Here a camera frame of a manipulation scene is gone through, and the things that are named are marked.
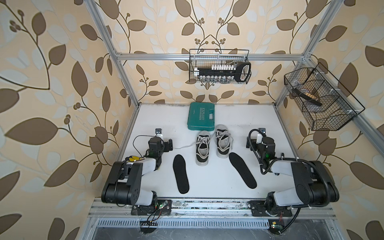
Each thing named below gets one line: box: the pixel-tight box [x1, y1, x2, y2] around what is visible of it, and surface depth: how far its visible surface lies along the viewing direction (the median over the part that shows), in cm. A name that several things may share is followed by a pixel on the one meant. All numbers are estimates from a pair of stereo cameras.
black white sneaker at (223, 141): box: [214, 124, 234, 159], surface depth 93 cm
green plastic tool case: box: [187, 102, 215, 131], surface depth 110 cm
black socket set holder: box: [194, 61, 252, 83], surface depth 86 cm
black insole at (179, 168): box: [172, 154, 190, 194], surface depth 86 cm
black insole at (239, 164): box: [229, 152, 257, 189], surface depth 88 cm
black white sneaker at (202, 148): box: [195, 130, 211, 167], surface depth 90 cm
